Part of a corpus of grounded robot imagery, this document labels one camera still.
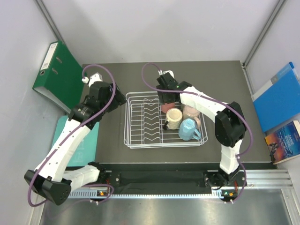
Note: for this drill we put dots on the teal cutting board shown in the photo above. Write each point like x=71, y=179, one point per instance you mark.
x=86, y=150

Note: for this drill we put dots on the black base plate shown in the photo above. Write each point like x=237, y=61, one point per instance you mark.
x=169, y=178

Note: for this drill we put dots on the red cup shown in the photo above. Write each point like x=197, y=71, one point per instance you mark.
x=166, y=107

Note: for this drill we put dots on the cream mug black handle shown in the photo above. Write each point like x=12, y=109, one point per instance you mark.
x=173, y=119

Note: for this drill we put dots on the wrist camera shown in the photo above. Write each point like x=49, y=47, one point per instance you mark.
x=97, y=77
x=160, y=72

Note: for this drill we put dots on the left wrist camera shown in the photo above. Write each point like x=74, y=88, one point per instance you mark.
x=97, y=77

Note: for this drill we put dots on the blue folder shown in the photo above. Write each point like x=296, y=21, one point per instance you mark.
x=278, y=100

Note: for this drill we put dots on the blue mug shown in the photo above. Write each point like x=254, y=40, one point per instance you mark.
x=188, y=130

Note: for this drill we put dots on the pink mug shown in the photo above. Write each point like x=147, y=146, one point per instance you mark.
x=192, y=113

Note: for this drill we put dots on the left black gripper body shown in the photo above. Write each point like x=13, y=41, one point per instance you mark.
x=118, y=101

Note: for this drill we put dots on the Jane Eyre book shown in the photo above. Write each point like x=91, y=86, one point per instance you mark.
x=284, y=144

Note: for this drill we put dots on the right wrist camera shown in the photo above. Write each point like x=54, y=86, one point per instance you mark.
x=160, y=72

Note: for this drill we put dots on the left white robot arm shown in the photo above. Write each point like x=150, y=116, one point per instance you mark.
x=49, y=179

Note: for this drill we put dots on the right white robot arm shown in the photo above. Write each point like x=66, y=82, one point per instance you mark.
x=229, y=127

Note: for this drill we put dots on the aluminium rail frame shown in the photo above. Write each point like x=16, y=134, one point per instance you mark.
x=267, y=198

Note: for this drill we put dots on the green ring binder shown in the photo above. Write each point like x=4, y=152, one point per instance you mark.
x=60, y=77

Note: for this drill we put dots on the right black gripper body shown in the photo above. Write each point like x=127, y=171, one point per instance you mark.
x=164, y=97

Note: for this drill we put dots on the white wire dish rack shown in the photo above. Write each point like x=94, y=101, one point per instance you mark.
x=144, y=121

